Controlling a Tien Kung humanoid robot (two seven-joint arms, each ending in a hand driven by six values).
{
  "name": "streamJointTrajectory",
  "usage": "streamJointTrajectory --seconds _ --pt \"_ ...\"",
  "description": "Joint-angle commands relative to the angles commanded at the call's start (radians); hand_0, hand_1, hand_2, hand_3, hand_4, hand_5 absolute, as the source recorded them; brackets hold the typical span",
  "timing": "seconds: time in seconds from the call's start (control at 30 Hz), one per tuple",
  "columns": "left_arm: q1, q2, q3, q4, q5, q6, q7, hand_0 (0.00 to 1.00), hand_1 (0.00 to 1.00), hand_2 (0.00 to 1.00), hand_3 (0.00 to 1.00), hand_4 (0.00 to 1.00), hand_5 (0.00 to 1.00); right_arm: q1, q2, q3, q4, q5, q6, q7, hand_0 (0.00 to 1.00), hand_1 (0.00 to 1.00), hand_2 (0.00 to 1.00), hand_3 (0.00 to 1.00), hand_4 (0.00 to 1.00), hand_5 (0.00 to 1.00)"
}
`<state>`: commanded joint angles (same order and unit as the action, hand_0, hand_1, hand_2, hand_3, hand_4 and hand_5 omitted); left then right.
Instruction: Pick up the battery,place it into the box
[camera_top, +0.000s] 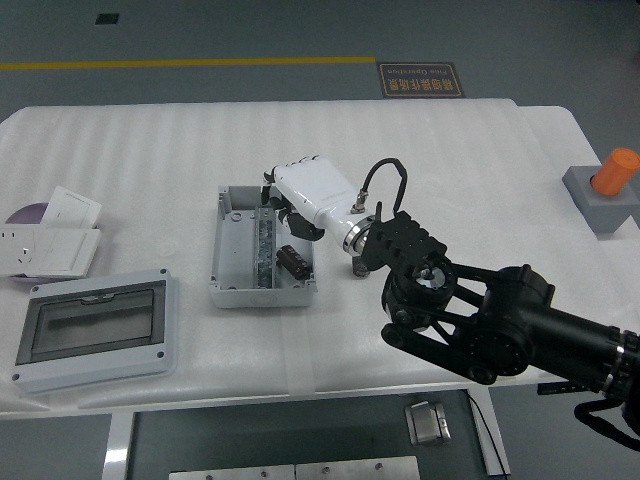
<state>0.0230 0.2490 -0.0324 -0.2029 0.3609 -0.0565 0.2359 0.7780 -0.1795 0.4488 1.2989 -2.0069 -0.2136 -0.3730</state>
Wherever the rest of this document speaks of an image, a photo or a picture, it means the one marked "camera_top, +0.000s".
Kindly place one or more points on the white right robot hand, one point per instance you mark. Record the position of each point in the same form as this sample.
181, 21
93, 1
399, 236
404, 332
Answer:
320, 192

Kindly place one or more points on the white flat switch panel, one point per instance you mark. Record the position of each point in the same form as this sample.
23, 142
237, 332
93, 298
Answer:
65, 252

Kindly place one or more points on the orange cylinder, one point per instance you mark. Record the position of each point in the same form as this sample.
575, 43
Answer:
612, 172

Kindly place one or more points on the black floor plate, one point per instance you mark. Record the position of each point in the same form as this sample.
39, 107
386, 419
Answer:
106, 19

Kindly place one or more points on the metal terminal rail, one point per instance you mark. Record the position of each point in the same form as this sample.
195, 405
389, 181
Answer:
265, 260

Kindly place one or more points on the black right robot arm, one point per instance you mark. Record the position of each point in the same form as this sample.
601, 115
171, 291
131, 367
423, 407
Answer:
500, 320

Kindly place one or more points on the silver metal pedal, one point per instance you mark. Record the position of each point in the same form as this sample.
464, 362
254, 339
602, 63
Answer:
425, 425

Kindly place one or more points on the black table control panel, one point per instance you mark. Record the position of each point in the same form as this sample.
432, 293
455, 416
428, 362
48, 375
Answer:
552, 389

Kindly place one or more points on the grey block holder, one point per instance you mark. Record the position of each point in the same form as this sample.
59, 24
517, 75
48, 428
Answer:
600, 210

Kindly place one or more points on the white tape strip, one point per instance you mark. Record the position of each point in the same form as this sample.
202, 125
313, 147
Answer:
297, 355

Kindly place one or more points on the dark cylindrical battery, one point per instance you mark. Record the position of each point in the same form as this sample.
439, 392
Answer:
291, 260
361, 270

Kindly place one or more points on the grey metal plate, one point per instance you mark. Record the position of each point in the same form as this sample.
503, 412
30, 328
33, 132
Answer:
230, 473
357, 470

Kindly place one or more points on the grey enclosure cover dark window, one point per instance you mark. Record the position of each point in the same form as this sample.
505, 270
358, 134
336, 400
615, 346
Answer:
95, 325

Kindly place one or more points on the grey open junction box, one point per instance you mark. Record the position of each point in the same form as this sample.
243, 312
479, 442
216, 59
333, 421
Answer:
235, 255

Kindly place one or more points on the white square switch plate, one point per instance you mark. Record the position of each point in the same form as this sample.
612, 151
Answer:
70, 207

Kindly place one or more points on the purple disc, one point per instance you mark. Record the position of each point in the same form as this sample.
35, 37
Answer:
27, 215

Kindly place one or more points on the white foam mat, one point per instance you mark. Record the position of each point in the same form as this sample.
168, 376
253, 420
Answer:
150, 150

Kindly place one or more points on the white wall socket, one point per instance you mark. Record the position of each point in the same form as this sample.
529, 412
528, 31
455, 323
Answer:
17, 250

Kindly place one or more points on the white table leg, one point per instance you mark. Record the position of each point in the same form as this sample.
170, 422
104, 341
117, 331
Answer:
495, 425
117, 447

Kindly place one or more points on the black floor sign orange text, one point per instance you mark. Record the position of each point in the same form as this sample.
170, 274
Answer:
420, 80

